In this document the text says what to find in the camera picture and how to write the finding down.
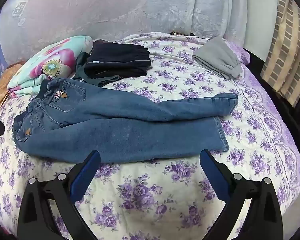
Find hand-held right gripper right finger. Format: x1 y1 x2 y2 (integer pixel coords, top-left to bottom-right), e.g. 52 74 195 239
199 149 283 240

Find teal pink floral folded blanket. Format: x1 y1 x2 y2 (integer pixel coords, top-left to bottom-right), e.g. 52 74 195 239
7 35 93 98

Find orange cloth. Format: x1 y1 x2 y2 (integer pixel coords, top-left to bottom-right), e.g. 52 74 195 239
0 64 23 122

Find beige striped curtain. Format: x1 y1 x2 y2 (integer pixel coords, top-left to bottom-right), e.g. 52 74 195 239
261 0 300 107

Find black folded pants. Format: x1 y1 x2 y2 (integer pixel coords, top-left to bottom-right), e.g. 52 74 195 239
85 39 152 79

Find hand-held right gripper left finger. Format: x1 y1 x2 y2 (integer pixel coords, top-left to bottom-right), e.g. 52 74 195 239
17 150 101 240

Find black bed frame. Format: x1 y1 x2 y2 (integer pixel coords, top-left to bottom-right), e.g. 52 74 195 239
242 46 300 159

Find blue denim jeans pants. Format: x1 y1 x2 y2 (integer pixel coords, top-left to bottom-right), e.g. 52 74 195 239
12 78 239 164

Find grey folded pants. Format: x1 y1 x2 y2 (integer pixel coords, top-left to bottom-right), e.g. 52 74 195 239
192 37 242 80

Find dark green garment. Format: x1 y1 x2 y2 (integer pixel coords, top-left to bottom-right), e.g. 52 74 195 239
74 52 120 88

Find white lace cloth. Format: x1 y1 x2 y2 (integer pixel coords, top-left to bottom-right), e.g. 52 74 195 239
0 0 249 63

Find purple floral bedspread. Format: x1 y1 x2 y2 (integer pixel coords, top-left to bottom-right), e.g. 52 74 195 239
0 32 300 240

